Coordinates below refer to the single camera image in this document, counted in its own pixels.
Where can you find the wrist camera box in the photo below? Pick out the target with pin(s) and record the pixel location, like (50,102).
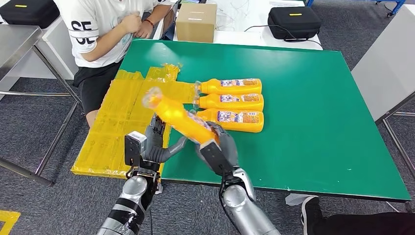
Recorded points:
(215,159)
(133,149)

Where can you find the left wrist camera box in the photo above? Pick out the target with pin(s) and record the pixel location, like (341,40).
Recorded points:
(133,149)

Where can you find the person's left forearm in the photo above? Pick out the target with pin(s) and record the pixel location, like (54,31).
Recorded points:
(160,14)

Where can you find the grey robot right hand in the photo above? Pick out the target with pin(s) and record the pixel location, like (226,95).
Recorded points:
(230,149)

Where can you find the person's left hand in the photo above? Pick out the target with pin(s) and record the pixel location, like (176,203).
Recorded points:
(144,30)

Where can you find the green table mat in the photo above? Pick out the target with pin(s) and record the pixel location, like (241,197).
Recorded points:
(308,113)

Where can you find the brown cardboard box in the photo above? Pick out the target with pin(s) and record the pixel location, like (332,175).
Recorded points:
(196,22)

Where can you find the blue cart frame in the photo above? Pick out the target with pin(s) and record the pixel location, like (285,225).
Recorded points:
(398,5)

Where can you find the dark laptop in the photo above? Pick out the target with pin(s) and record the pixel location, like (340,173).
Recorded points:
(169,19)

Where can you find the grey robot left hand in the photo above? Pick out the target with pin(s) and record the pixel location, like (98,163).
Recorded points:
(155,146)

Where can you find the steel table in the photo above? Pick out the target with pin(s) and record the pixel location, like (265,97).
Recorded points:
(16,42)

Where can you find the grey table metal legs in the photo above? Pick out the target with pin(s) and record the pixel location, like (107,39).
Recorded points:
(382,65)

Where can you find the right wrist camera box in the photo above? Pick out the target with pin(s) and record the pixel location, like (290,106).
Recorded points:
(215,159)

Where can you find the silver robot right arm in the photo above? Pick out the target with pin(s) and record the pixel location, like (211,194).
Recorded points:
(243,211)

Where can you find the white table foot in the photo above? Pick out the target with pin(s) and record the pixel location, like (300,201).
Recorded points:
(298,199)
(159,188)

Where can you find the white table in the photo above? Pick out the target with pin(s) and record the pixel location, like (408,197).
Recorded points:
(246,37)

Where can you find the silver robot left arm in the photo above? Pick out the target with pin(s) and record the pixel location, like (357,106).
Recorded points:
(129,201)

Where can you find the yellow taped plastic sheet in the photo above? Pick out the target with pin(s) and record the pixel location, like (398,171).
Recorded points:
(113,129)

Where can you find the person's right hand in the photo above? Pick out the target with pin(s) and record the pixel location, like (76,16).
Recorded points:
(131,23)

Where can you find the person's right forearm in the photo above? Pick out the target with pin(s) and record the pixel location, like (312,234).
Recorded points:
(103,48)

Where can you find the orange detergent bottle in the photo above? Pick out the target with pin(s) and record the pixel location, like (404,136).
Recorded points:
(233,125)
(233,89)
(233,105)
(178,116)

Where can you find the person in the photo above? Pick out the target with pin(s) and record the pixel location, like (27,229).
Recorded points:
(97,32)
(356,223)

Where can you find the black case yellow label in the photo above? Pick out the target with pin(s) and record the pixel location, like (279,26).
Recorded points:
(293,21)
(29,13)

